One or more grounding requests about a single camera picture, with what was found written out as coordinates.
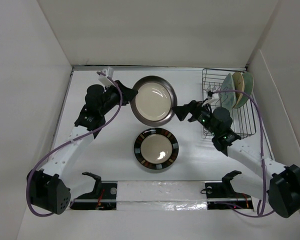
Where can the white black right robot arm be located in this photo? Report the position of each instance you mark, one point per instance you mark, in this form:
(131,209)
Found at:
(280,184)

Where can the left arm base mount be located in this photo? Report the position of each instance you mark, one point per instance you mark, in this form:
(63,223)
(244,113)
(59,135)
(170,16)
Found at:
(103,196)

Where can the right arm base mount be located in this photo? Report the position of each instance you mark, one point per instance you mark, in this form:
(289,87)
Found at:
(220,195)

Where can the brown rimmed cream plate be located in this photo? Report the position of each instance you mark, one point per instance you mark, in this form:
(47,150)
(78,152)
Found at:
(153,104)

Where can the black striped rim plate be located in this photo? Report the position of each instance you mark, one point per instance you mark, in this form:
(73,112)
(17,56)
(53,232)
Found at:
(156,148)

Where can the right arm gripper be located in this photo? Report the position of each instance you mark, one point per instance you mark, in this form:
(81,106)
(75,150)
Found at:
(193,107)

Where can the dark wire dish rack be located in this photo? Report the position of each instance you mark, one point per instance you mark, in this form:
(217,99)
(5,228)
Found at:
(244,123)

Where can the light blue rectangular plate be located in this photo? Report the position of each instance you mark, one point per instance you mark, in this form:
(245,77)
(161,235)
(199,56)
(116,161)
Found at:
(228,91)

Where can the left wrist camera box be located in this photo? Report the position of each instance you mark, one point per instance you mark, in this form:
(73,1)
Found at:
(103,77)

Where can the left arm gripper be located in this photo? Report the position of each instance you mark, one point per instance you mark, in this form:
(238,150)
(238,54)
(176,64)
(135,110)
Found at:
(126,93)

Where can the beige bird painted plate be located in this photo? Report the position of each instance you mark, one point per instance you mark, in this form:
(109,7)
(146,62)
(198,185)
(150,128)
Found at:
(239,85)

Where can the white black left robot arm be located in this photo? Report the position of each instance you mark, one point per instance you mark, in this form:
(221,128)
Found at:
(46,193)

